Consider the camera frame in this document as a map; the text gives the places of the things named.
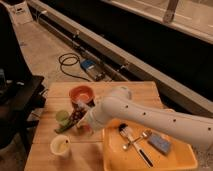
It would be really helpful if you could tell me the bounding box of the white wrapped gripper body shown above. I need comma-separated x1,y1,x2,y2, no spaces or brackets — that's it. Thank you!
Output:
77,104,106,132

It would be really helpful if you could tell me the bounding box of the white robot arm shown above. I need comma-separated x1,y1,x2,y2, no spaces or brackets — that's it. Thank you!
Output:
78,86,213,148

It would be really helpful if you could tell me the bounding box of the yellow plastic tray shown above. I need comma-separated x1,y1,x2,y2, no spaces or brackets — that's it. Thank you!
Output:
103,119,198,171

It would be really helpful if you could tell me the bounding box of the black white dish brush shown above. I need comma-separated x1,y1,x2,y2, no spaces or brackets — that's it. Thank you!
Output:
118,123,153,167

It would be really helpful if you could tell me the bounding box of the green vegetable toy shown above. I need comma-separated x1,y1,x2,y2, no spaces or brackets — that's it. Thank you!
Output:
54,122,73,134

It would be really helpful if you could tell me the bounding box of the orange bowl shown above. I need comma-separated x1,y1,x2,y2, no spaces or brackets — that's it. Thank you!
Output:
69,85,94,104

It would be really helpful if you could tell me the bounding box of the green cup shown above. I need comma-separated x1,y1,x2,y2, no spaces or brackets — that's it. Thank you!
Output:
55,110,69,126

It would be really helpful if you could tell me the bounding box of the blue grey power box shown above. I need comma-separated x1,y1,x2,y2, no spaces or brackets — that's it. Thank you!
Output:
80,59,105,81

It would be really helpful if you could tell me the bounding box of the metal spoon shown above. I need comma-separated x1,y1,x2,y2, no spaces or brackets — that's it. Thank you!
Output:
122,130,152,150

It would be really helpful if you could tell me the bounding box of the blue sponge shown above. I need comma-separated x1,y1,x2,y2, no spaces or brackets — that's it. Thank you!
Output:
147,133,171,155

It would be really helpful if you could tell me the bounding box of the black cable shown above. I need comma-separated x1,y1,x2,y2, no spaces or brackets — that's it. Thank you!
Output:
58,52,92,83

